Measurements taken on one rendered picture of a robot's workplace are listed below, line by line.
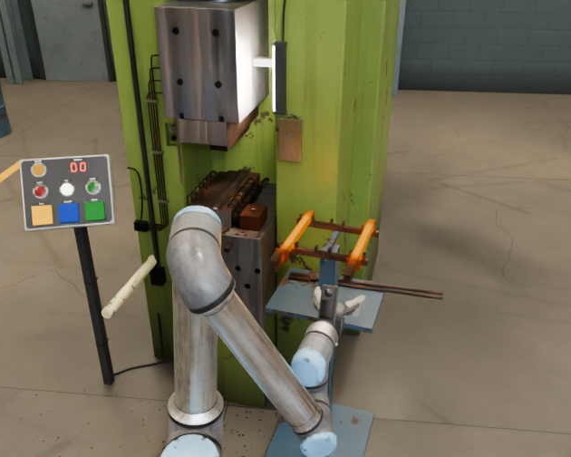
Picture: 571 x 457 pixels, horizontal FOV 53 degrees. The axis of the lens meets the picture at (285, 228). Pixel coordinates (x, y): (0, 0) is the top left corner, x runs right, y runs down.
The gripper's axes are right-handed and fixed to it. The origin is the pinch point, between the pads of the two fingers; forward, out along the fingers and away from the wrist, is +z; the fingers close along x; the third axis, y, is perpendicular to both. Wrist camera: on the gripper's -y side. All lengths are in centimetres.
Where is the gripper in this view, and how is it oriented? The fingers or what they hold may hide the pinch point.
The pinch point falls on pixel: (341, 288)
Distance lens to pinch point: 177.8
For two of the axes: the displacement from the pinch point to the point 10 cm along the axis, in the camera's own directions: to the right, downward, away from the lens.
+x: 9.5, 1.6, -2.9
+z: 3.3, -4.5, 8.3
